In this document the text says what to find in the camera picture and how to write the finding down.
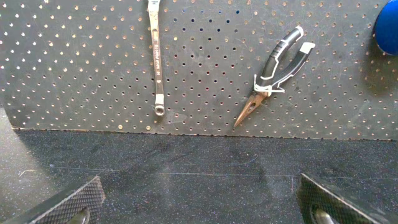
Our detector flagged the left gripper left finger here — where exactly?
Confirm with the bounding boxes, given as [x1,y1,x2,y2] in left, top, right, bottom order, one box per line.
[2,175,106,224]

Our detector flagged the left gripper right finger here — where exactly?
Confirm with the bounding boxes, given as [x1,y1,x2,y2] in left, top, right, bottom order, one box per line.
[296,172,388,224]

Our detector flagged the black and white pliers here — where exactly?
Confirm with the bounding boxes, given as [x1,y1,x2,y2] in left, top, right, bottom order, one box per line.
[233,25,317,129]

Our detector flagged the wrench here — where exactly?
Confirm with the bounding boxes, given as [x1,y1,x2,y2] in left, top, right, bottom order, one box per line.
[147,0,167,117]

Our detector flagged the roll of blue tape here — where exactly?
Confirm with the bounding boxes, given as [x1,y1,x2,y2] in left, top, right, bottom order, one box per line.
[373,0,398,57]

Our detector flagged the black pegboard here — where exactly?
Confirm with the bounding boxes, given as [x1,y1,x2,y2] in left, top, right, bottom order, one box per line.
[0,0,398,141]

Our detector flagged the metal loop hook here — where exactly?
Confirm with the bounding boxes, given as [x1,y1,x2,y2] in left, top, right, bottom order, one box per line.
[252,73,286,98]

